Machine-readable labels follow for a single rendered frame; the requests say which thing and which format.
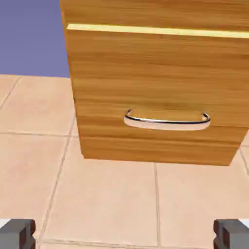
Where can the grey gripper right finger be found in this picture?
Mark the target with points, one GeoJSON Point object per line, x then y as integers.
{"type": "Point", "coordinates": [234, 235]}

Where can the light wood drawer front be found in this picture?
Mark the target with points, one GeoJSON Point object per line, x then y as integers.
{"type": "Point", "coordinates": [155, 77]}
{"type": "Point", "coordinates": [155, 11]}

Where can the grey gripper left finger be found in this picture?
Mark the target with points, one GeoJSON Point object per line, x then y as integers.
{"type": "Point", "coordinates": [13, 234]}

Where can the light wood cabinet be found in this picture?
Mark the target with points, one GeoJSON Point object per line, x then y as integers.
{"type": "Point", "coordinates": [155, 77]}

